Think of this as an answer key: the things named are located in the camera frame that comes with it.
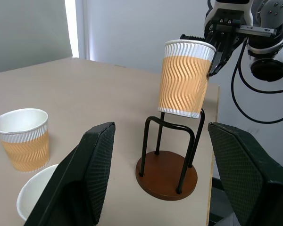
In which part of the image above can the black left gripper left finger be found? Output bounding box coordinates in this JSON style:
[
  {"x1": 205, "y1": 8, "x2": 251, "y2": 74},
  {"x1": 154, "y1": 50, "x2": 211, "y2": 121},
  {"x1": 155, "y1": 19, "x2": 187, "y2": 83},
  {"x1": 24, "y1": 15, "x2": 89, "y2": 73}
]
[{"x1": 25, "y1": 121, "x2": 116, "y2": 226}]

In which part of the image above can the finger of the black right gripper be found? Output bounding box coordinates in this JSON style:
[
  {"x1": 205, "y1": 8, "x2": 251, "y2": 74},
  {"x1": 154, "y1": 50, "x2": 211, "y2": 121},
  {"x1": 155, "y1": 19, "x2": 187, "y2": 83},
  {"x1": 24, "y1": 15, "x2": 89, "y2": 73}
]
[
  {"x1": 206, "y1": 32, "x2": 241, "y2": 77},
  {"x1": 179, "y1": 33, "x2": 209, "y2": 43}
]

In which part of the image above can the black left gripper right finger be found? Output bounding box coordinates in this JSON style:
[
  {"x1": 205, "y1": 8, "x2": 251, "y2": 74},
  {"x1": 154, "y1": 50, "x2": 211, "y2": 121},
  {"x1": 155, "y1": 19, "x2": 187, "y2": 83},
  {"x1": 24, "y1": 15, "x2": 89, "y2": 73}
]
[{"x1": 207, "y1": 121, "x2": 283, "y2": 226}]

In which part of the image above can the orange white ribbed paper cup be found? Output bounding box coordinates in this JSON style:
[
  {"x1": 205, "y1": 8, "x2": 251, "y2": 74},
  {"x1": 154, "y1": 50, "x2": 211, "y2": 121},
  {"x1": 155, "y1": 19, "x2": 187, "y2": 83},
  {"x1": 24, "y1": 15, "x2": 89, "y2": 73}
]
[
  {"x1": 16, "y1": 163, "x2": 60, "y2": 222},
  {"x1": 0, "y1": 108, "x2": 50, "y2": 174},
  {"x1": 157, "y1": 40, "x2": 217, "y2": 119}
]

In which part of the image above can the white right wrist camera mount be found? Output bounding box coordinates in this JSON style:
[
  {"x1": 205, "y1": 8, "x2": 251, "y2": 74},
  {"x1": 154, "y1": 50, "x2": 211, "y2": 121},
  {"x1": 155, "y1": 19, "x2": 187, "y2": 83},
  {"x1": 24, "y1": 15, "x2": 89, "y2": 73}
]
[{"x1": 204, "y1": 0, "x2": 254, "y2": 32}]

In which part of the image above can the black wire cup holder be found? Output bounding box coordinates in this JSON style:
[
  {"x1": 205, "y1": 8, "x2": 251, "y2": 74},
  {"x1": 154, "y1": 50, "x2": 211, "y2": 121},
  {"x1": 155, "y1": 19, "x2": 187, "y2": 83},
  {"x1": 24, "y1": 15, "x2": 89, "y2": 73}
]
[{"x1": 135, "y1": 108, "x2": 206, "y2": 202}]

